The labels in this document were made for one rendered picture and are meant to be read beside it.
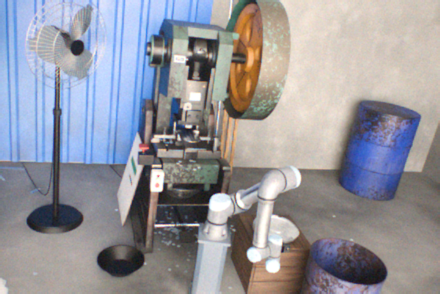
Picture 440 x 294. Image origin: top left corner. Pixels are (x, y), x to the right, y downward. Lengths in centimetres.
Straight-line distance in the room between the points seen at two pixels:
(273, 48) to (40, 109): 225
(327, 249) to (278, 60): 117
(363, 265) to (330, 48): 249
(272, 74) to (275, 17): 34
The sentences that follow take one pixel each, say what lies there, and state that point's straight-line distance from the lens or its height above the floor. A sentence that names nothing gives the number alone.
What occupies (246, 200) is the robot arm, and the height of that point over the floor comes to 69.
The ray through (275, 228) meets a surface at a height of 40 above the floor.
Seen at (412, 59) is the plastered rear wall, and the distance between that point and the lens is 517.
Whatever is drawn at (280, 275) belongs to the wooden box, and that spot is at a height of 15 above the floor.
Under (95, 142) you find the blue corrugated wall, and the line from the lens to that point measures 418.
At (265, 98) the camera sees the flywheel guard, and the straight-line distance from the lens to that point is 268.
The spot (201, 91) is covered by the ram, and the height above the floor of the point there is 110.
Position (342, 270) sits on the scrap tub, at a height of 28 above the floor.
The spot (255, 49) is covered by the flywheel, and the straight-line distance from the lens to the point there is 290.
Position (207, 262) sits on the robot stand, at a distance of 251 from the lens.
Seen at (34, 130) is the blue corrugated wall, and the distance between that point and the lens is 417.
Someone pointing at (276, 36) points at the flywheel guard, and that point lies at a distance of 265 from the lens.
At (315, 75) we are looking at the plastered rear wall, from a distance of 457.
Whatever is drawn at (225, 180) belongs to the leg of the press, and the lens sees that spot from 290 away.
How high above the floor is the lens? 178
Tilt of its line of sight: 21 degrees down
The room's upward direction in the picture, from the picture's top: 9 degrees clockwise
